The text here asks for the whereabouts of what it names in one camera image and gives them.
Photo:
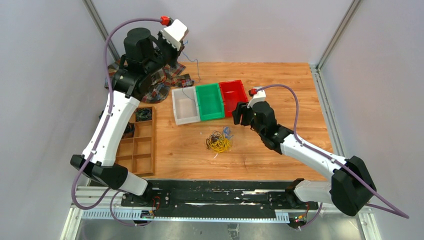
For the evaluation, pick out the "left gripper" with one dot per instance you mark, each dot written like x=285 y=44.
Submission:
x=161 y=40

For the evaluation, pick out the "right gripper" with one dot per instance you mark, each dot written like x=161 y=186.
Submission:
x=244 y=111

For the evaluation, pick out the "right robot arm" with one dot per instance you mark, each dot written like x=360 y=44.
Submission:
x=348 y=186

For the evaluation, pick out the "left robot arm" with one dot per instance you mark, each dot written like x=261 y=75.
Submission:
x=144 y=56

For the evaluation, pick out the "red plastic bin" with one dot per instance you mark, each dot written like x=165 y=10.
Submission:
x=232 y=93

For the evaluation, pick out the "plaid cloth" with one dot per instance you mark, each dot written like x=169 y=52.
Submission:
x=155 y=86

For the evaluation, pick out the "green plastic bin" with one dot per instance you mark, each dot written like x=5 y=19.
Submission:
x=210 y=102

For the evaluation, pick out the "white plastic bin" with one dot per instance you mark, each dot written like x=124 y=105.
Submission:
x=185 y=105

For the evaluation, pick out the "wooden divided tray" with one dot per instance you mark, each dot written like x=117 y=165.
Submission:
x=137 y=148

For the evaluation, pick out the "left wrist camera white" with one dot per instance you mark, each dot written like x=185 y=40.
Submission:
x=174 y=32

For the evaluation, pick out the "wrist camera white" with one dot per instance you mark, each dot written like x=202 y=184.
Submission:
x=174 y=32
x=257 y=95

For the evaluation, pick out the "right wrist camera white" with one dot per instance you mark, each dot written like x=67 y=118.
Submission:
x=257 y=95

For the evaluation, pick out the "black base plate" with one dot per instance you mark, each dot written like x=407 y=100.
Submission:
x=217 y=199

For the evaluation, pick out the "aluminium front rail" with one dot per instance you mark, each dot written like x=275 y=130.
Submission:
x=98 y=224

